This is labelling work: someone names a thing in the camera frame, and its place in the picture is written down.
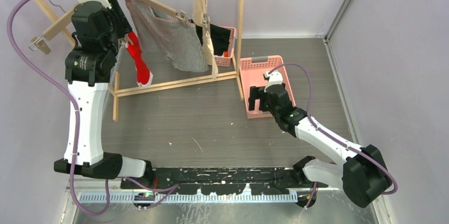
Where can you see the empty pink basket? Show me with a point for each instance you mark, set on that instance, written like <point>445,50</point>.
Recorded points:
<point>251,73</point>

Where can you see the wooden hanger of beige underwear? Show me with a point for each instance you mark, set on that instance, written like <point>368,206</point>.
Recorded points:
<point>201,17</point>

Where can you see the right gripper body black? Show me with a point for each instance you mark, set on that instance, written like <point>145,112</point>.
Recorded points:
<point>270,109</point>

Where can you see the black clothes in basket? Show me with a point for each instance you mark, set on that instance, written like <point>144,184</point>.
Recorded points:
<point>220,39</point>

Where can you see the wooden clothes rack frame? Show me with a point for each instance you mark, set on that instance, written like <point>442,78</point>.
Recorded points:
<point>118,93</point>

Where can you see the wooden hanger of red underwear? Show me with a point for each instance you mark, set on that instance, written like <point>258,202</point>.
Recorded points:
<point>121,41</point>

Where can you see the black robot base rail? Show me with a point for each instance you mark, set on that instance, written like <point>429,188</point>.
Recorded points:
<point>225,180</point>

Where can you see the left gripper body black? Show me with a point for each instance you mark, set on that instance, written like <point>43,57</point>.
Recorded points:
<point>119,26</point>

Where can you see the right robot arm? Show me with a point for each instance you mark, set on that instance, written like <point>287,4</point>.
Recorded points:
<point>360,172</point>

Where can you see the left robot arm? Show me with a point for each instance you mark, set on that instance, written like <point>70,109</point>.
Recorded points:
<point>88,75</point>

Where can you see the white slotted cable duct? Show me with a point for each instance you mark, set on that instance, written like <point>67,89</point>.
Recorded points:
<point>245,197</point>

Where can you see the grey striped underwear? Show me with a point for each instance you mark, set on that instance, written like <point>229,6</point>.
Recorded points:
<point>159,33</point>

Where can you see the pink basket with black clothes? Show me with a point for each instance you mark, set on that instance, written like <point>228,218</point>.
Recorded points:
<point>227,57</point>

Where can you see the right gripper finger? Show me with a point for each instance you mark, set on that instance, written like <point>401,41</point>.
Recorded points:
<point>254,94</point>
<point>262,104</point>

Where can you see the red underwear white trim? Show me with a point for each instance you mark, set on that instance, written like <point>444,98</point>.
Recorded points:
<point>143,74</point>

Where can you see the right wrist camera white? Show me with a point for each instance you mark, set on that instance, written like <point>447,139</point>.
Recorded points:
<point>272,78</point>

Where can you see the beige underwear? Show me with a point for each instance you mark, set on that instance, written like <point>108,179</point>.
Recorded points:
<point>208,52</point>

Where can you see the empty wooden clip hanger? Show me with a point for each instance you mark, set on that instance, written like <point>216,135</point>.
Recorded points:
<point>59,25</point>

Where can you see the wooden hanger of striped underwear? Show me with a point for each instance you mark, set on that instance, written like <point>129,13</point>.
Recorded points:
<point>179,15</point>

